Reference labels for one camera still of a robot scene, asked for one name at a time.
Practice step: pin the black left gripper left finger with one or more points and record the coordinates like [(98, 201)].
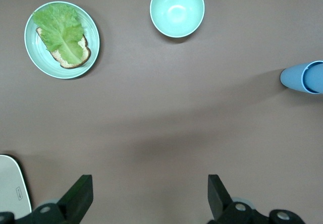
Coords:
[(65, 209)]

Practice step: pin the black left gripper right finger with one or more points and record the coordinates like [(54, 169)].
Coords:
[(227, 212)]

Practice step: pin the blue plastic cup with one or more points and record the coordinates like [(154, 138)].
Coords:
[(315, 76), (291, 77)]

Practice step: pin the bread slice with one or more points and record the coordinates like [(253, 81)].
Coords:
[(57, 58)]

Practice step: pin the green plate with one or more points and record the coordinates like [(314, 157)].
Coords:
[(93, 42)]

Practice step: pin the green lettuce leaf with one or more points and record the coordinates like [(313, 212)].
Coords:
[(60, 29)]

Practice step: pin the green bowl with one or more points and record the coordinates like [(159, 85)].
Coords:
[(176, 9)]

